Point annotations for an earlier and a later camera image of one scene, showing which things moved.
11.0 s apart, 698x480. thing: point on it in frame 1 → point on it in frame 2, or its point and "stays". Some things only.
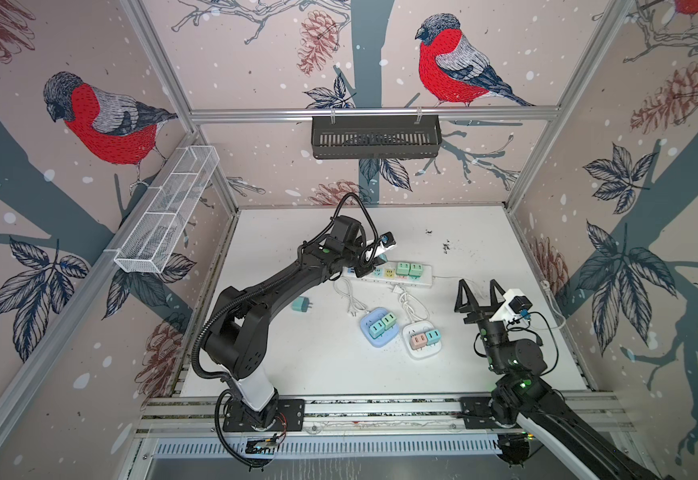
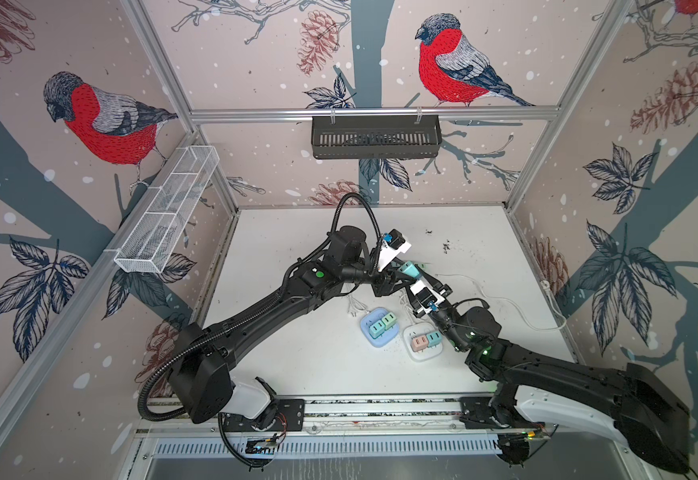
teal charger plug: [433, 336] stays
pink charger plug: [418, 340] stays
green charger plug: [389, 320] stays
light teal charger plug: [376, 329] stays
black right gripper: [483, 317] → [434, 281]
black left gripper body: [365, 266] → [379, 279]
